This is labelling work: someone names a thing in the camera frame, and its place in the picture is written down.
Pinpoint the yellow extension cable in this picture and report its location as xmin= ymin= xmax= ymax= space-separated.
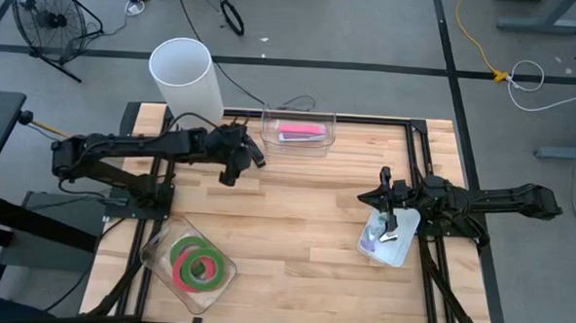
xmin=450 ymin=0 xmax=515 ymax=85

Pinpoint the long black floor cable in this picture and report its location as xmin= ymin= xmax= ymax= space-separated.
xmin=166 ymin=0 xmax=321 ymax=114

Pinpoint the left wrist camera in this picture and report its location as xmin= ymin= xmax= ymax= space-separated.
xmin=217 ymin=161 xmax=244 ymax=189

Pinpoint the white looped cable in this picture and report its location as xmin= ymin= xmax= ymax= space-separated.
xmin=505 ymin=57 xmax=576 ymax=116

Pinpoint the white cylindrical tube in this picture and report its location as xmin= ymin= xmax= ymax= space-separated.
xmin=144 ymin=35 xmax=228 ymax=131

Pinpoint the grey desk leg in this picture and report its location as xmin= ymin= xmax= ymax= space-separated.
xmin=494 ymin=0 xmax=576 ymax=36

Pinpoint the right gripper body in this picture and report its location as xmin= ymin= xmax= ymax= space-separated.
xmin=386 ymin=178 xmax=418 ymax=216

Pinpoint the pink tape roll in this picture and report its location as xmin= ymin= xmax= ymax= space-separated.
xmin=169 ymin=246 xmax=220 ymax=296

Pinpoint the clear plastic bin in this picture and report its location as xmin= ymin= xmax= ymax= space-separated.
xmin=136 ymin=213 xmax=240 ymax=317
xmin=259 ymin=108 xmax=339 ymax=160

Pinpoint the yellow floor cable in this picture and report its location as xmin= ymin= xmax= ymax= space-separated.
xmin=28 ymin=118 xmax=73 ymax=139

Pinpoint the black support beam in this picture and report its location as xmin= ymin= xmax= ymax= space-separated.
xmin=0 ymin=191 xmax=101 ymax=253

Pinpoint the black coiled cable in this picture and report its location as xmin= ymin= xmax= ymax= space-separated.
xmin=217 ymin=0 xmax=248 ymax=38

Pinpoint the white plastic bin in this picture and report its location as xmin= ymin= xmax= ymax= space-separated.
xmin=355 ymin=202 xmax=423 ymax=269

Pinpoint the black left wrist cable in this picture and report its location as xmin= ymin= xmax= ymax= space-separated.
xmin=168 ymin=109 xmax=252 ymax=137

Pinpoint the grey floor bar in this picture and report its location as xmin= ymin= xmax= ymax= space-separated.
xmin=532 ymin=144 xmax=576 ymax=162

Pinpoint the black aluminium table frame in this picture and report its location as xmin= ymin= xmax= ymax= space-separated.
xmin=80 ymin=98 xmax=519 ymax=323

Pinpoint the black floor fan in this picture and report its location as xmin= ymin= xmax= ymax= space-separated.
xmin=6 ymin=0 xmax=107 ymax=86

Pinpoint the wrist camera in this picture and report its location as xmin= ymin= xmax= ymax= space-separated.
xmin=217 ymin=161 xmax=244 ymax=189
xmin=390 ymin=179 xmax=410 ymax=199

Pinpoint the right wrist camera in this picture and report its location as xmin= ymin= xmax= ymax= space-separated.
xmin=390 ymin=179 xmax=410 ymax=199

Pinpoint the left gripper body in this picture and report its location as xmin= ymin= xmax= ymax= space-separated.
xmin=206 ymin=121 xmax=256 ymax=174

